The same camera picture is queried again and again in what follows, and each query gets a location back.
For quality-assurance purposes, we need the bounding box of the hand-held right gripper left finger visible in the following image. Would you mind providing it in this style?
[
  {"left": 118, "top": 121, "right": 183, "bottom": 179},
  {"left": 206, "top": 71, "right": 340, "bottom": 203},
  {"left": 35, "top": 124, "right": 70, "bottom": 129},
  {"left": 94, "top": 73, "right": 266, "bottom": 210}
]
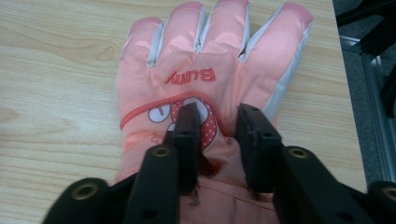
[{"left": 122, "top": 102, "right": 201, "bottom": 224}]

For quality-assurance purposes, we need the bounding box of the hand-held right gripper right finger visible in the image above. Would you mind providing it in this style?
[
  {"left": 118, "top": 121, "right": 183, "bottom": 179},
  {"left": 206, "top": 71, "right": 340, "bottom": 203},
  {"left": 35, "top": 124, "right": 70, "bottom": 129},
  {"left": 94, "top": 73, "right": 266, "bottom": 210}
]
[{"left": 235, "top": 103, "right": 375, "bottom": 224}]

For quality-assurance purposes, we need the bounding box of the pink padded winter glove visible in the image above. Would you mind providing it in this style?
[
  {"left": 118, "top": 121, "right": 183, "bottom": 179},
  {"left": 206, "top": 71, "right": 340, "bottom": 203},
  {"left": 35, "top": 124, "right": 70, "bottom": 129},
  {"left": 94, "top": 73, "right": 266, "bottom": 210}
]
[{"left": 111, "top": 0, "right": 315, "bottom": 224}]

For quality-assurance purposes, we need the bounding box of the aluminium floor rail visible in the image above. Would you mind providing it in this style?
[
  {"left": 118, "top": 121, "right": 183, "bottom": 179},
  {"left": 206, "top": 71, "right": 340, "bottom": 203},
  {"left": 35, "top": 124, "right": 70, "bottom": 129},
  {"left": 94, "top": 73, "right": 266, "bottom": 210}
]
[{"left": 340, "top": 35, "right": 396, "bottom": 185}]

